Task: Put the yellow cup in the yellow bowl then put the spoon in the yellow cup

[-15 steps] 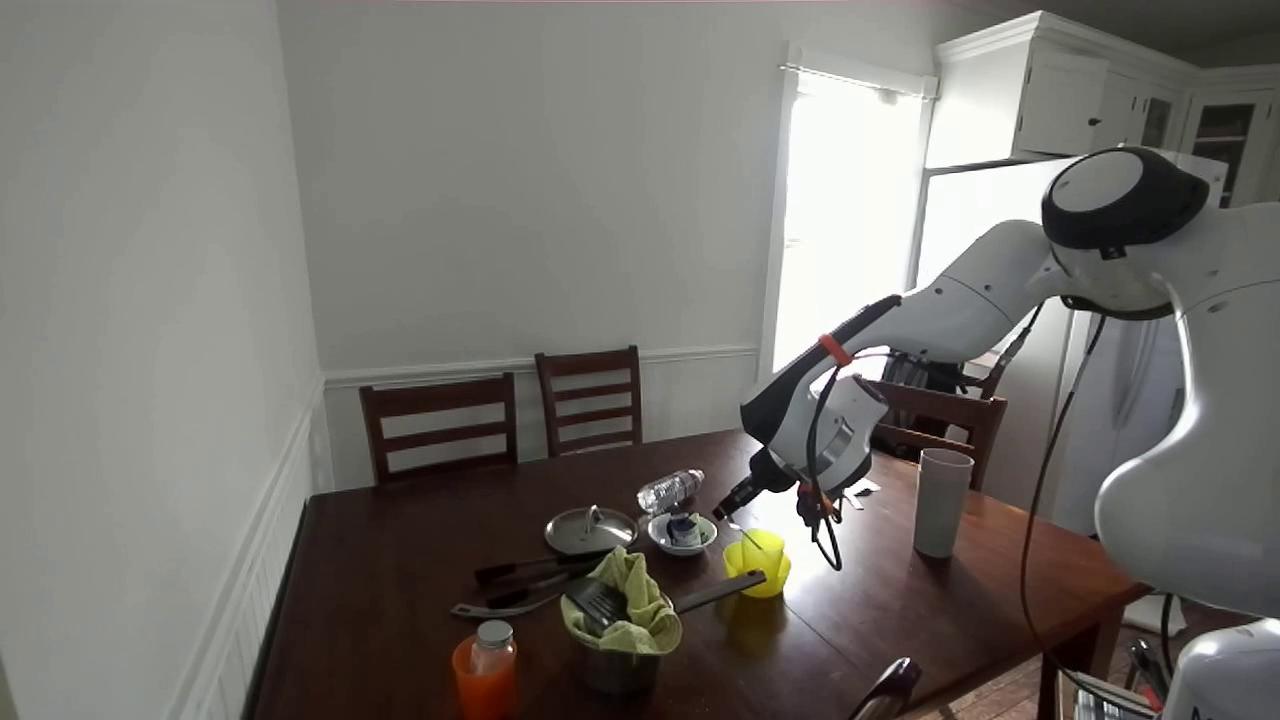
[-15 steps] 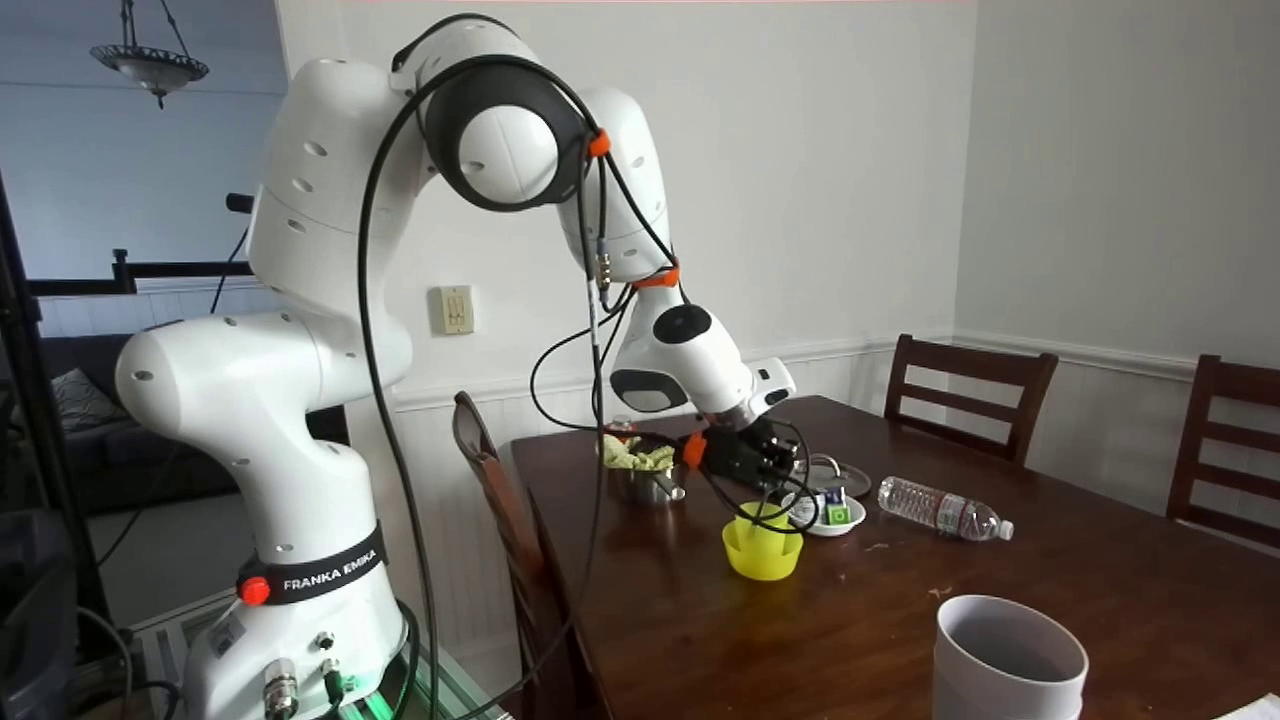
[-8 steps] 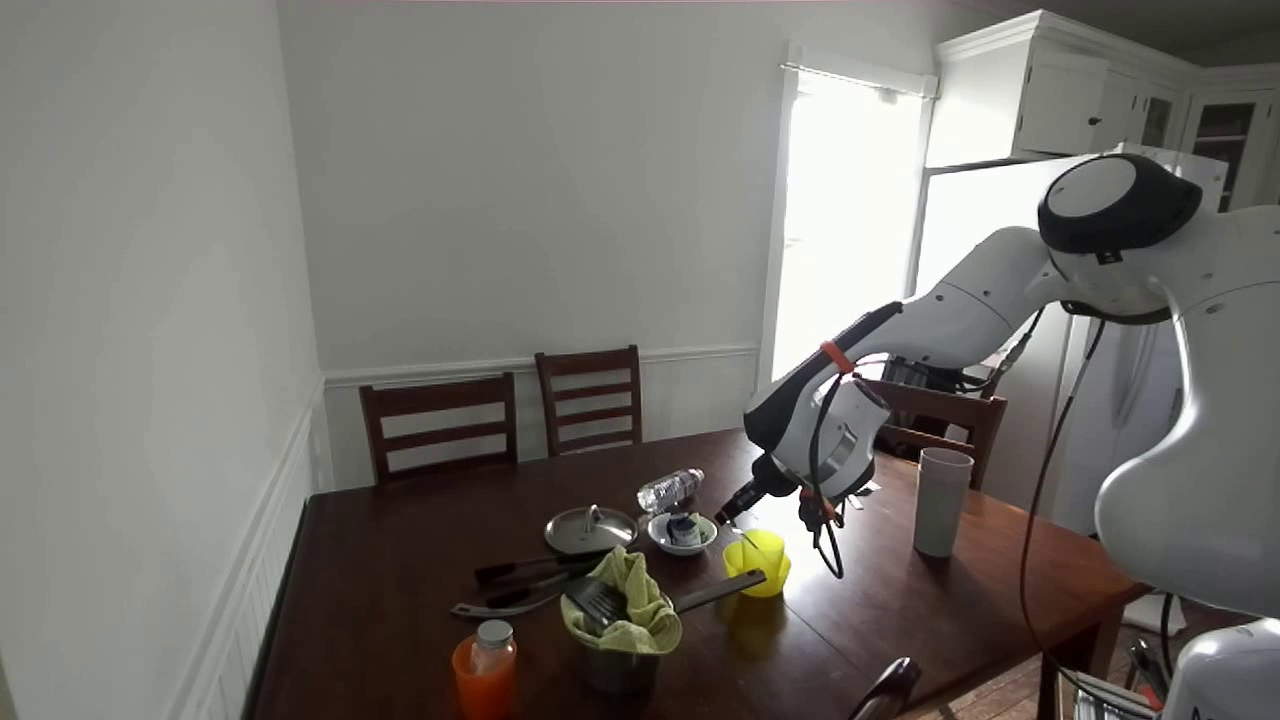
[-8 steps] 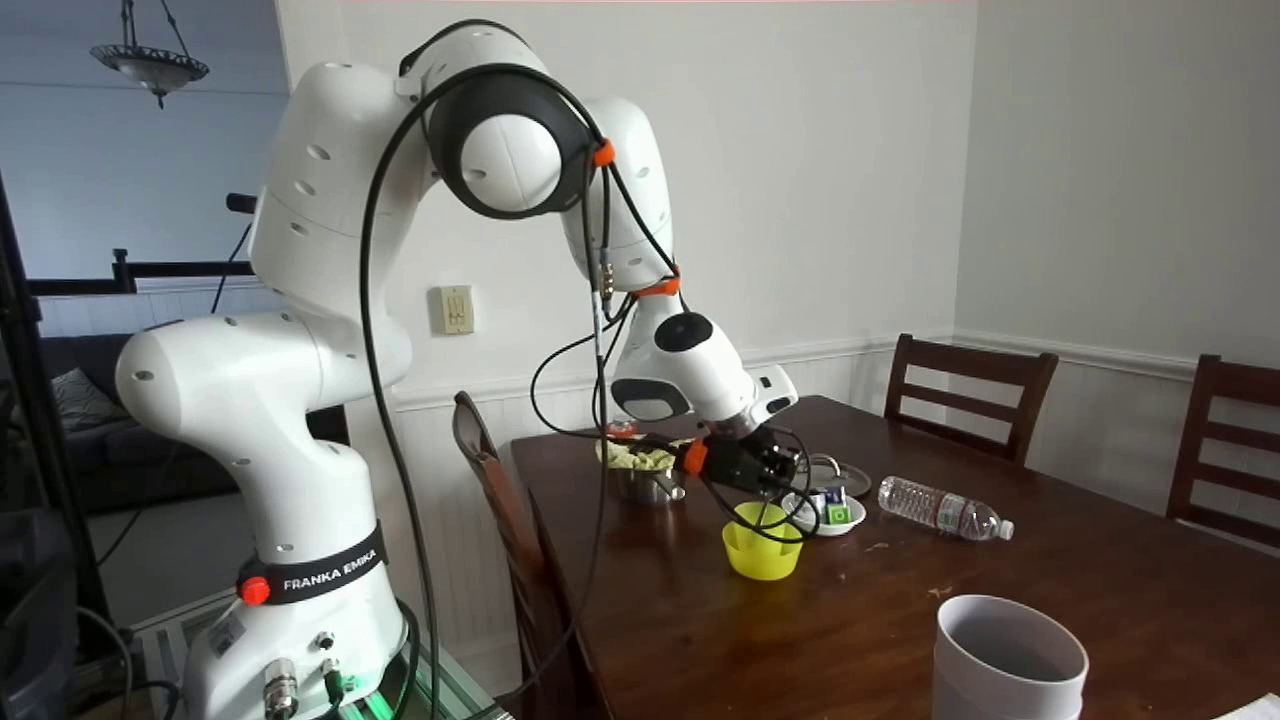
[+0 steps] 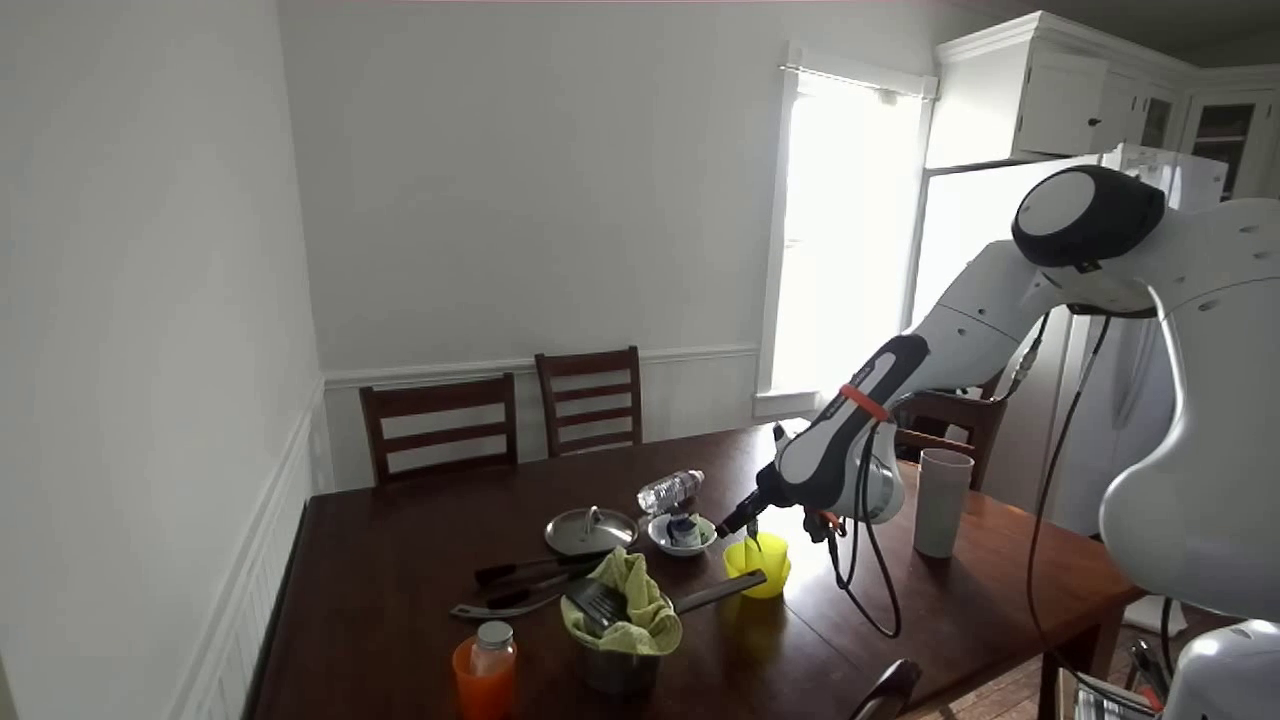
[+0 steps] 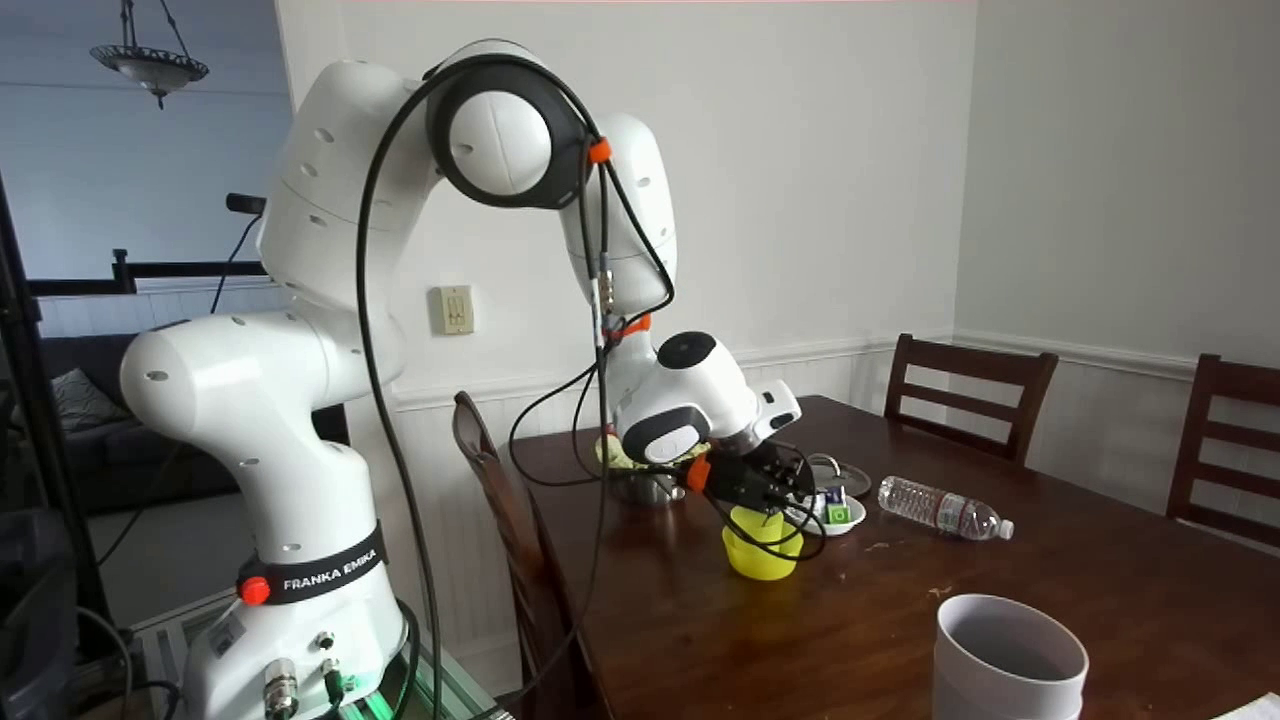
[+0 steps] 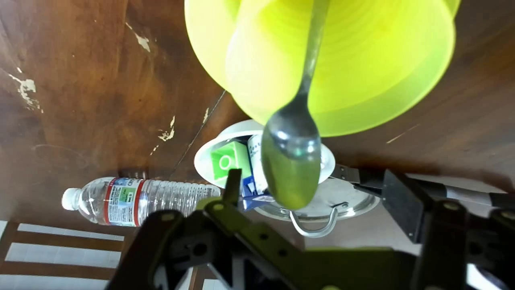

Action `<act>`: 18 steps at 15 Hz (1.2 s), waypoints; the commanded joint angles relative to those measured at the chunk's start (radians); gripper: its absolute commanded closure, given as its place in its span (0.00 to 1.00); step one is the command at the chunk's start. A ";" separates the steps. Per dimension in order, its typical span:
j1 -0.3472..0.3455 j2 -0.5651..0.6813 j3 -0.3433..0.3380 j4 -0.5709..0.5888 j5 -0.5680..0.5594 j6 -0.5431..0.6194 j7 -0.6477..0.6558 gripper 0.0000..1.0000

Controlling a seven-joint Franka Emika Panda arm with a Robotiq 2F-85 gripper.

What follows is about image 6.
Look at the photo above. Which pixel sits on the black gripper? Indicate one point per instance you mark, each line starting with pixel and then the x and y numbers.
pixel 763 472

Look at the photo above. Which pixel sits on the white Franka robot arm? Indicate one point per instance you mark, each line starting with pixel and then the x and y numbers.
pixel 266 442

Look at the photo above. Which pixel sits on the yellow plastic bowl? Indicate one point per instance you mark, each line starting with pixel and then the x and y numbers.
pixel 763 560

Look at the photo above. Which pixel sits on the small white bowl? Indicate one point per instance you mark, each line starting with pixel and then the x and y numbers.
pixel 843 517

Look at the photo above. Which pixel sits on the tall white cup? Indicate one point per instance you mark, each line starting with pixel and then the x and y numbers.
pixel 1011 663

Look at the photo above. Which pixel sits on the yellow cloth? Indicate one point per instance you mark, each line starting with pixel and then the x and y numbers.
pixel 613 458

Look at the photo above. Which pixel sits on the clear plastic water bottle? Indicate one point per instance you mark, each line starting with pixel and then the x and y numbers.
pixel 942 505

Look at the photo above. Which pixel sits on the dark wooden chair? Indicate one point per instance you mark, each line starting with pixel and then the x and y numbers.
pixel 512 560
pixel 1221 442
pixel 969 384

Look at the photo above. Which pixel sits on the white paper sheet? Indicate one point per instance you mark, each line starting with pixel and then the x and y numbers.
pixel 1253 705

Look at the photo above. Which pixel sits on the dark sofa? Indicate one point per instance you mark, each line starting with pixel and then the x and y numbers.
pixel 80 454

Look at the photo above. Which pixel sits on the grey pillow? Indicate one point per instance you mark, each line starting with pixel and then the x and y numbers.
pixel 80 402

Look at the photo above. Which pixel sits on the black tripod stand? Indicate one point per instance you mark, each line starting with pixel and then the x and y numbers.
pixel 33 402

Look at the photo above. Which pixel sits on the hanging ceiling lamp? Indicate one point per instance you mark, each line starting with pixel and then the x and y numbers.
pixel 150 64

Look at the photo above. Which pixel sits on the white wall outlet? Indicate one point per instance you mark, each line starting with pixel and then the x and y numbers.
pixel 453 310

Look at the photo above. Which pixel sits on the black camera on stand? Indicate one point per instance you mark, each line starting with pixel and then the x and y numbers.
pixel 245 205

